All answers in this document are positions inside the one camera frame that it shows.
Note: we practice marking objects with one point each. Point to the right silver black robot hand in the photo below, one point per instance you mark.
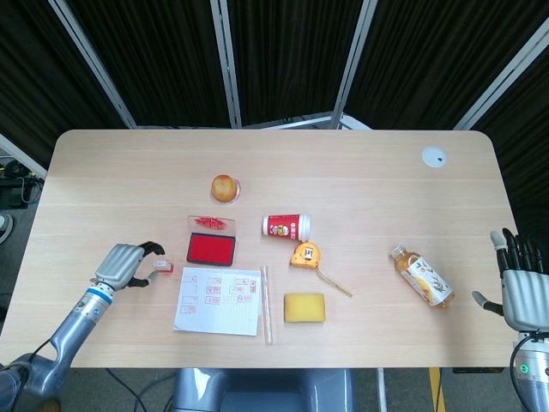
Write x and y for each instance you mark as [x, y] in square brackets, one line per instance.
[525, 296]

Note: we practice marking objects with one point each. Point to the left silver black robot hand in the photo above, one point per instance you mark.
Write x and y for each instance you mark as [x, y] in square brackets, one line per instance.
[118, 264]

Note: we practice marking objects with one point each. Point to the small red stamp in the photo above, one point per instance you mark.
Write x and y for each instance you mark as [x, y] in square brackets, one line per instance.
[164, 267]

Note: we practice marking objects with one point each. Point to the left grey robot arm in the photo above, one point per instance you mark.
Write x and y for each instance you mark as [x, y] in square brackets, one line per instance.
[73, 330]

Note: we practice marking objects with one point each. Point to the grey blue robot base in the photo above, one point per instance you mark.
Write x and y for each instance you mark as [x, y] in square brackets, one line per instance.
[266, 390]

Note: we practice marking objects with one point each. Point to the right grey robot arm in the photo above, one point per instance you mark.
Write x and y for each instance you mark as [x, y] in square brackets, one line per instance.
[532, 377]

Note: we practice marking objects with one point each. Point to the red ink pad clear lid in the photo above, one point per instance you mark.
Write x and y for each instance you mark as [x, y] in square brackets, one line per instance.
[211, 250]

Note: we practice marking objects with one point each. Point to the black table control box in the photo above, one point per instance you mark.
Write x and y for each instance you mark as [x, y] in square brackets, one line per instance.
[476, 370]

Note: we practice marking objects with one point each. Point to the tea bottle white cap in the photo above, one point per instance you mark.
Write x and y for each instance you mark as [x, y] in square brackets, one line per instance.
[422, 276]

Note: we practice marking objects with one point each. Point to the white lined stamped notepad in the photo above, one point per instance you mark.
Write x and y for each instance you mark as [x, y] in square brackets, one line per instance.
[218, 313]

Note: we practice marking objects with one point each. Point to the yellow table leg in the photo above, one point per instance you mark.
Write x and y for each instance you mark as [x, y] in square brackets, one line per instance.
[435, 390]

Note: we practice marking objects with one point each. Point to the orange jelly cup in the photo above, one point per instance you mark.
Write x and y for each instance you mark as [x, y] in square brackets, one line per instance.
[224, 188]

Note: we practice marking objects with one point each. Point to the clear glass test tube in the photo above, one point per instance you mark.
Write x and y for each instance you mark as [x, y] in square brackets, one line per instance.
[268, 309]

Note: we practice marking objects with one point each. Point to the red paper cup white lid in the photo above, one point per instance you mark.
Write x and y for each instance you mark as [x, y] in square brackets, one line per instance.
[283, 227]

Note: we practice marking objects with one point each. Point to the white table leg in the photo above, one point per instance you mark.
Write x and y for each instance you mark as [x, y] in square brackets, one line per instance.
[381, 390]

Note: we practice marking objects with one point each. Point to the yellow tape measure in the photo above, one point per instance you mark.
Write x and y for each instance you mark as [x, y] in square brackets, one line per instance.
[303, 256]

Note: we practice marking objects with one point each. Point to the yellow sponge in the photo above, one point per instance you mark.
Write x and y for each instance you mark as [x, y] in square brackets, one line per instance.
[305, 307]

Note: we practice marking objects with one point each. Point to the white aluminium partition post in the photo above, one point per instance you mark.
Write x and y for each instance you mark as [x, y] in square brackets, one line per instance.
[227, 64]
[502, 81]
[92, 64]
[351, 64]
[21, 154]

